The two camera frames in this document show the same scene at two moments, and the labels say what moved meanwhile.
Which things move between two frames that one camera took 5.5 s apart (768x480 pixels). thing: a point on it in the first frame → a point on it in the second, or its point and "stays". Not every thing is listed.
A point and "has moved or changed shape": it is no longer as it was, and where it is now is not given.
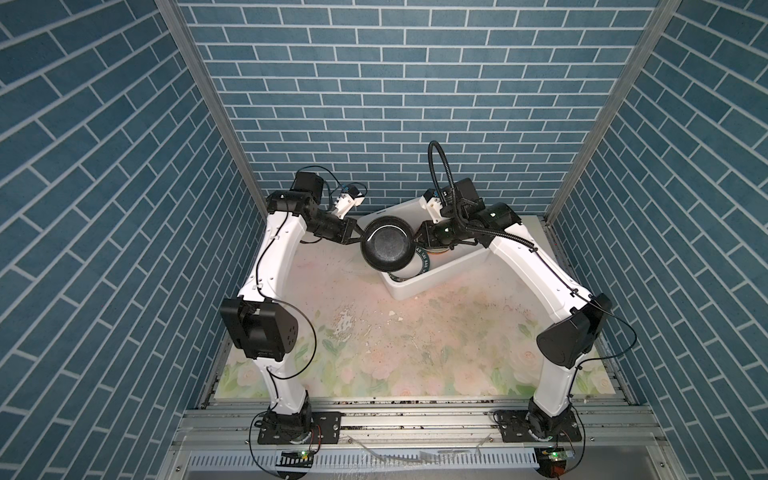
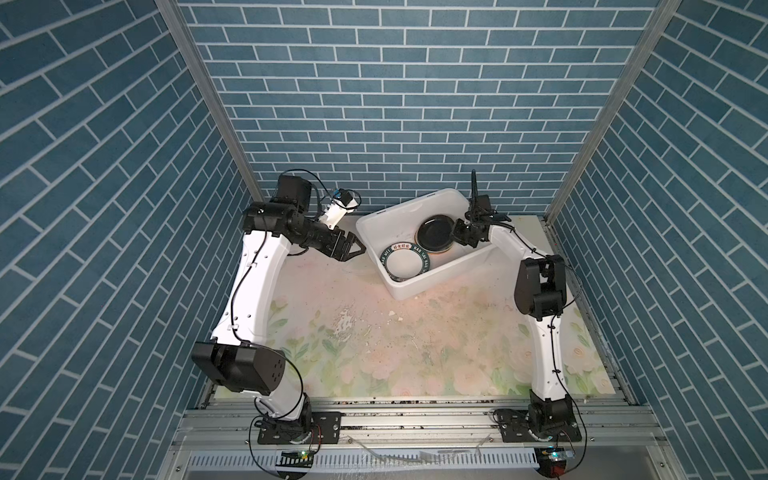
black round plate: (387, 243) has moved or changed shape
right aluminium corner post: (659, 20) stays
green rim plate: (420, 264) stays
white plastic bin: (443, 265) stays
